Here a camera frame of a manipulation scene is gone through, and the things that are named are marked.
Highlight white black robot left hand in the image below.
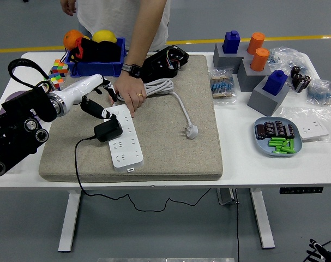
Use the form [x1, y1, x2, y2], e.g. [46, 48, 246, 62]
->
[62, 74, 118, 121]

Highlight person's right hand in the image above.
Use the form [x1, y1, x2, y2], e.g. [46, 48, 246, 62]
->
[60, 0, 77, 16]

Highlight person's left hand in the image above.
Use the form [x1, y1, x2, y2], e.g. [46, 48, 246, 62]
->
[110, 71, 147, 118]

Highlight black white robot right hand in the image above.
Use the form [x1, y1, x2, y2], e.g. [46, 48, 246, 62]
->
[304, 238, 331, 262]

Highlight black plug adapter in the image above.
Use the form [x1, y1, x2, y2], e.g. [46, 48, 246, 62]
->
[93, 118, 124, 143]

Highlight white power strip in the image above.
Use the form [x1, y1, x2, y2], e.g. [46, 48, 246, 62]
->
[104, 104, 145, 173]

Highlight black wrist watch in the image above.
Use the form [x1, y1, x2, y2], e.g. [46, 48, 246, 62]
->
[121, 63, 143, 79]

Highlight twisted colourful puzzle cube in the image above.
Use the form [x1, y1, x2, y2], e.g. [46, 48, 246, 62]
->
[46, 72, 65, 91]

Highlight blue plastic bin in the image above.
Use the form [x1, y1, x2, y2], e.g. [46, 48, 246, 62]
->
[63, 37, 127, 78]

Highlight orange fruit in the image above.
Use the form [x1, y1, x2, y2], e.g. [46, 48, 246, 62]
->
[63, 29, 85, 51]

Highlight black pouch with red trim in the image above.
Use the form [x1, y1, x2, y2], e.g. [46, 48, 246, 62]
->
[60, 37, 122, 64]

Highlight yellow lemon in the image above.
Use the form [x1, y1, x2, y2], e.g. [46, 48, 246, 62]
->
[92, 29, 118, 44]

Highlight person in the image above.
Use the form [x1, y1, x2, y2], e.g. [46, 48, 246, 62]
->
[77, 0, 171, 52]

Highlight black table control panel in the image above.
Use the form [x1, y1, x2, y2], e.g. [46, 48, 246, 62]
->
[279, 186, 324, 195]

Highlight white table leg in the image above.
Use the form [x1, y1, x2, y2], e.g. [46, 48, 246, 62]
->
[249, 187, 276, 249]
[58, 190, 82, 252]

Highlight purple plate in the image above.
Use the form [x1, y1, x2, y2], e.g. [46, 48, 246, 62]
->
[0, 91, 45, 125]

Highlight grey-brown fabric mat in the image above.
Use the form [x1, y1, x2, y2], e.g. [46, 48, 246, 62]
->
[38, 54, 224, 183]

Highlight clear bag of resistors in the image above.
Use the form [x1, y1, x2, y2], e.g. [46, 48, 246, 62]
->
[268, 46, 316, 82]
[306, 78, 331, 106]
[209, 67, 238, 106]

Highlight grey block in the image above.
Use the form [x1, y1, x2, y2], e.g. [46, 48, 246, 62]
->
[247, 79, 291, 117]
[237, 58, 272, 92]
[213, 41, 255, 74]

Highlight blue peg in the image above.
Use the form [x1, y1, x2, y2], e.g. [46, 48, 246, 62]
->
[222, 30, 242, 54]
[262, 69, 288, 96]

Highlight light blue plate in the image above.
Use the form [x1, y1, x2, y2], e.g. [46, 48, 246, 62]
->
[253, 116, 303, 158]

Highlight orange cylinder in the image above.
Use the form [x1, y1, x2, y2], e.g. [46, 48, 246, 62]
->
[250, 47, 270, 72]
[247, 32, 266, 55]

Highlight clear plastic bag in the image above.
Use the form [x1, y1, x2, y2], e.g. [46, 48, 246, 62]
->
[279, 105, 331, 143]

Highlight white power cord with plug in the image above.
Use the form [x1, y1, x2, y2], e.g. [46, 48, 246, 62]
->
[112, 78, 200, 140]

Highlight black device housing with wires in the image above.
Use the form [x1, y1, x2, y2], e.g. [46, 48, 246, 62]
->
[140, 45, 190, 83]

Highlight hanging black cable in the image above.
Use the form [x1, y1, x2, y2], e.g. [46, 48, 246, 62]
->
[234, 188, 241, 262]

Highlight metal bracket under table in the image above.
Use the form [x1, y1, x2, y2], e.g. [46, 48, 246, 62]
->
[216, 188, 240, 205]

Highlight white wall socket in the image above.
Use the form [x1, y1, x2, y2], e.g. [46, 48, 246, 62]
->
[296, 120, 330, 142]

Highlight thin black adapter cord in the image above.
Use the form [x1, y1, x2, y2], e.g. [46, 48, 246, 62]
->
[74, 135, 212, 213]

